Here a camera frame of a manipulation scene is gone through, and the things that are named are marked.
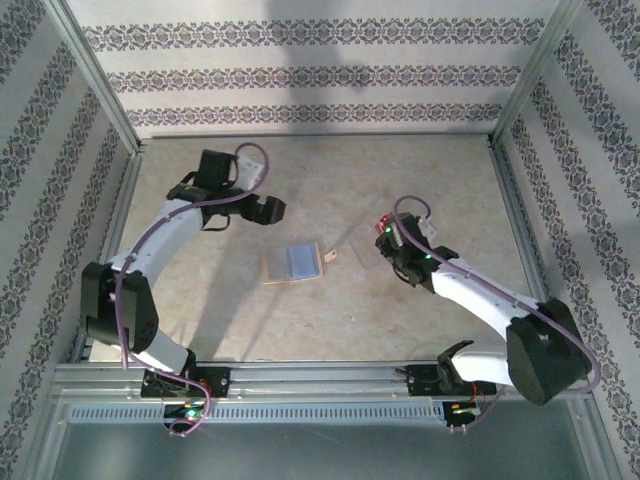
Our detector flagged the clear plastic card box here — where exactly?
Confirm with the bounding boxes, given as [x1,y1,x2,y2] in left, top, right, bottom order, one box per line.
[346,219,389,270]

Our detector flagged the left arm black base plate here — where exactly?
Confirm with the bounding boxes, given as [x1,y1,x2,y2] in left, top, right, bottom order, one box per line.
[140,367,232,400]

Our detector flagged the thin aluminium table rail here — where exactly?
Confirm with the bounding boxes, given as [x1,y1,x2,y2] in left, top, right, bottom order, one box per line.
[149,131,490,142]

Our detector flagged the beige leather card holder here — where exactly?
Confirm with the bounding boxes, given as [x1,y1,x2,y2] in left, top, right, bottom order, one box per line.
[260,241,339,287]

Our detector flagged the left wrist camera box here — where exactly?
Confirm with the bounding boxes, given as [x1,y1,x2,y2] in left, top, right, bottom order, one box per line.
[234,152,264,189]

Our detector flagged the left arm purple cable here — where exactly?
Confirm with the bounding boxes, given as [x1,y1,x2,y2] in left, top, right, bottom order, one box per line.
[115,142,271,439]

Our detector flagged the slotted grey cable duct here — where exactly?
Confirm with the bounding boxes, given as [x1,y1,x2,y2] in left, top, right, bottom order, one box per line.
[66,402,447,427]

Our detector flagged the aluminium frame post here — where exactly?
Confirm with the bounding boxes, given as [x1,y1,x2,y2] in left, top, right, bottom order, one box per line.
[490,0,585,147]
[42,0,146,157]

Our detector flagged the aluminium table side rail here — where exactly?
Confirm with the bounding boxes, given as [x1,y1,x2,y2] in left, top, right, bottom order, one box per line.
[69,142,147,364]
[485,138,584,364]

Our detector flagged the long aluminium mounting rail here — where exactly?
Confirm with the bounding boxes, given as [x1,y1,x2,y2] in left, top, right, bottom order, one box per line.
[52,363,587,401]

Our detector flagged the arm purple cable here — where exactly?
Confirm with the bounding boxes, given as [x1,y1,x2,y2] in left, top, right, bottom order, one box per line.
[115,142,271,439]
[392,195,602,435]

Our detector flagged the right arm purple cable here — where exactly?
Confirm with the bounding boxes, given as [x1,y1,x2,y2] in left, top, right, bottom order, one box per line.
[392,195,602,435]

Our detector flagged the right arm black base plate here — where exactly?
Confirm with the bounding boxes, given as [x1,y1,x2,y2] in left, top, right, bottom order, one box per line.
[407,366,498,399]

